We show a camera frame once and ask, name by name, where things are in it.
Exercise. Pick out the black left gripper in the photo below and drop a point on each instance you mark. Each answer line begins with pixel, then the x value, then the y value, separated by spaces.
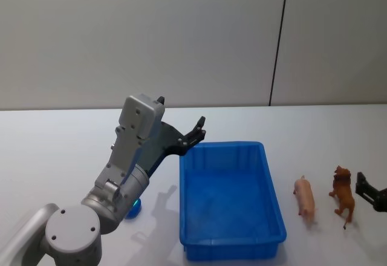
pixel 163 142

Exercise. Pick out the small blue toy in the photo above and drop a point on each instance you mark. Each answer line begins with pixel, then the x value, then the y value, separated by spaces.
pixel 134 211

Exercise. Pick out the blue plastic bin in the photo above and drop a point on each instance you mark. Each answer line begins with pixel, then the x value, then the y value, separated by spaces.
pixel 229 196

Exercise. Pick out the brown toy lion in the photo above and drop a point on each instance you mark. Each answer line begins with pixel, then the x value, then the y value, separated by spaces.
pixel 343 192

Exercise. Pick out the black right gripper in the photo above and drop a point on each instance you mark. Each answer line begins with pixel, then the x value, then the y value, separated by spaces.
pixel 381 201

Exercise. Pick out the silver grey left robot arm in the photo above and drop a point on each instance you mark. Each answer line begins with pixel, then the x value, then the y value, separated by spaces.
pixel 72 232

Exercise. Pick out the pink toy pig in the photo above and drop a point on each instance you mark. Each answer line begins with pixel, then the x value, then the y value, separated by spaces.
pixel 305 198

